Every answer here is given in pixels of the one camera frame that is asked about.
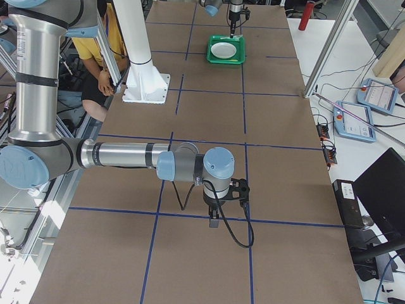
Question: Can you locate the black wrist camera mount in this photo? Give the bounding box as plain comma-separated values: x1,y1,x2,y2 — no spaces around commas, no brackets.
229,178,250,203

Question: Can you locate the grey aluminium frame post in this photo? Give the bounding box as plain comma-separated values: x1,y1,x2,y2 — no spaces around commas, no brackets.
303,0,359,98

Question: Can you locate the white round plate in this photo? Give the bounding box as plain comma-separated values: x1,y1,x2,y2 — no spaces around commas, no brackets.
210,42,237,59

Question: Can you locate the red cylindrical bottle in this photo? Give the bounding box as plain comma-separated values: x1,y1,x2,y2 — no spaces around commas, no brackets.
298,1,315,31

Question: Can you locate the near blue teach pendant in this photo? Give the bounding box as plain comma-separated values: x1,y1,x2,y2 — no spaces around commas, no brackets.
333,101,377,143

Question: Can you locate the translucent white plastic fork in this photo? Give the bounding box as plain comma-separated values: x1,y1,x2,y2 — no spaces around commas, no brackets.
220,36,243,41

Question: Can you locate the blue teach pendant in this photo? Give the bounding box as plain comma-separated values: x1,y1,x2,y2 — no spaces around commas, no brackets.
333,101,377,143
356,79,399,115

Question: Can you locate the orange black power strip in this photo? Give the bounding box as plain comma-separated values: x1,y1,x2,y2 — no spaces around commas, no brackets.
316,123,337,168

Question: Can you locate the person in yellow shirt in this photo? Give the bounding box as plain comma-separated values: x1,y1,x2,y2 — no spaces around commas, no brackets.
73,1,128,122

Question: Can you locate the green plastic tray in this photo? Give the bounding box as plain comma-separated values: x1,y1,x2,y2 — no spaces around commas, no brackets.
206,35,246,65

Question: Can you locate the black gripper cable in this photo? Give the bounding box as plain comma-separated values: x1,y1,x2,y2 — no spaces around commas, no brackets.
172,179,255,250

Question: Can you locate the black desktop box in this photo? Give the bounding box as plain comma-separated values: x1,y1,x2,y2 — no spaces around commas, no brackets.
332,179,365,229

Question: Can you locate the black computer monitor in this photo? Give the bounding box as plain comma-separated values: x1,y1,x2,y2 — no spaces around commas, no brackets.
354,148,404,240

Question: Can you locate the far blue teach pendant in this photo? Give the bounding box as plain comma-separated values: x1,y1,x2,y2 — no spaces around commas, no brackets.
356,79,399,115

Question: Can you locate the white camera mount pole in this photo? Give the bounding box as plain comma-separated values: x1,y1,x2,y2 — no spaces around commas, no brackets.
113,0,152,65

